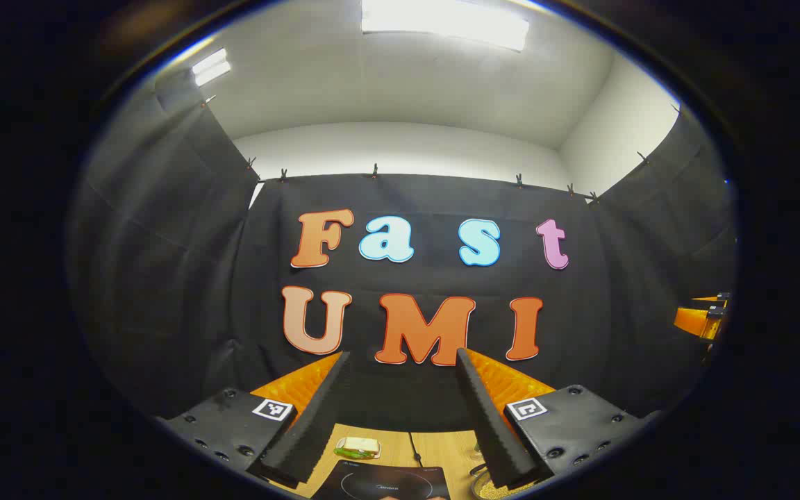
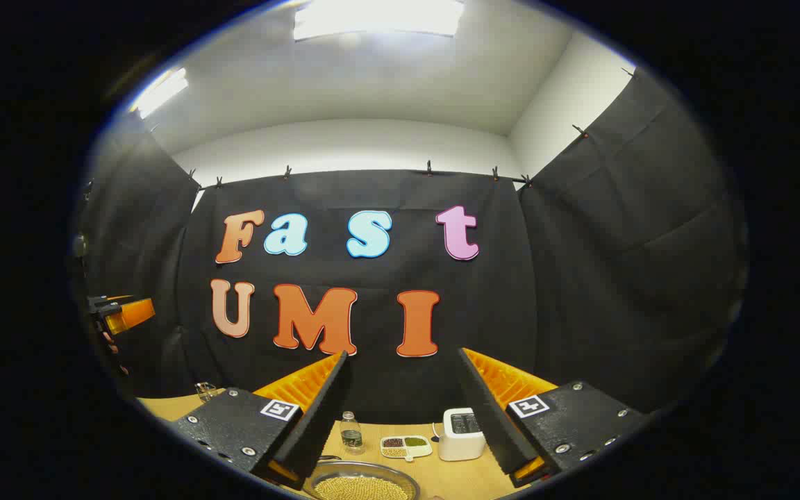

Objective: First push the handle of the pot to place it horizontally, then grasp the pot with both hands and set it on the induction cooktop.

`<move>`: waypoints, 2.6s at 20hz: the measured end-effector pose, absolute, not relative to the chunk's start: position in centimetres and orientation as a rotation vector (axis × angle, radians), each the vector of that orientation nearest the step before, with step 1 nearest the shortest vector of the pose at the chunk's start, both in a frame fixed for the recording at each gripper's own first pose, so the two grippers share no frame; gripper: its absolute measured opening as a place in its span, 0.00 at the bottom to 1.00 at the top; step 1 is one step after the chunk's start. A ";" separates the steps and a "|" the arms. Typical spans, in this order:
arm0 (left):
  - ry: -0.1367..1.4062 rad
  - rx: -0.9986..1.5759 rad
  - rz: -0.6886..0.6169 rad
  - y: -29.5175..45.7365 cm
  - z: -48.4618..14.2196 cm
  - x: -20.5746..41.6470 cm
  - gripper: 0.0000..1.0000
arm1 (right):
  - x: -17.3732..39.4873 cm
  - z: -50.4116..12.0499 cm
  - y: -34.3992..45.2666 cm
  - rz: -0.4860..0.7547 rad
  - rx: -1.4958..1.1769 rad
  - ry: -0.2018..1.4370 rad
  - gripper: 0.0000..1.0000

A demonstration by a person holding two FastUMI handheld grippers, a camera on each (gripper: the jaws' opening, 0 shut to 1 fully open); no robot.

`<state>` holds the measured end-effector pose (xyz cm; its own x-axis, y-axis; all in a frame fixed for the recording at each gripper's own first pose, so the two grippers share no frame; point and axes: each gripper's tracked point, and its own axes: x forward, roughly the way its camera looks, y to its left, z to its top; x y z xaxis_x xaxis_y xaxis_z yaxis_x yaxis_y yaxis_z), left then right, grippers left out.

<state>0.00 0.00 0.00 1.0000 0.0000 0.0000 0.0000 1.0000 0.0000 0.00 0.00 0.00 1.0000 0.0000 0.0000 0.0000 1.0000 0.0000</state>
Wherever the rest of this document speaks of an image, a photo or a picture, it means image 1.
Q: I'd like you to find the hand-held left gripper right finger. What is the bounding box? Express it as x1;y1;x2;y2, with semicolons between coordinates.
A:
456;347;661;490

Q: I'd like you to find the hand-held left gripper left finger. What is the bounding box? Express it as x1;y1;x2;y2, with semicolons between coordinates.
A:
157;351;352;487

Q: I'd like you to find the steel pot with black handle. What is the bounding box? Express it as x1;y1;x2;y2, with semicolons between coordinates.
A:
468;462;538;500

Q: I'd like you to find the black induction cooktop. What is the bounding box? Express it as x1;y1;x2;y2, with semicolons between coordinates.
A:
313;460;451;500

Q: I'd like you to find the sandwich with lettuce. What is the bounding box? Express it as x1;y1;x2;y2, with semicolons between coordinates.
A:
334;436;381;460

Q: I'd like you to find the row of black cloth clips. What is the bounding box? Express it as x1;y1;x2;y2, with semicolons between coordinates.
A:
202;94;682;206

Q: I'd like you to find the small ceiling light panel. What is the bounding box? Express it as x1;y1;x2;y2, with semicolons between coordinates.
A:
192;49;232;86

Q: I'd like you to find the large ceiling light panel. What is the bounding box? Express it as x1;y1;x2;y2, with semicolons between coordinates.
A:
362;0;531;51

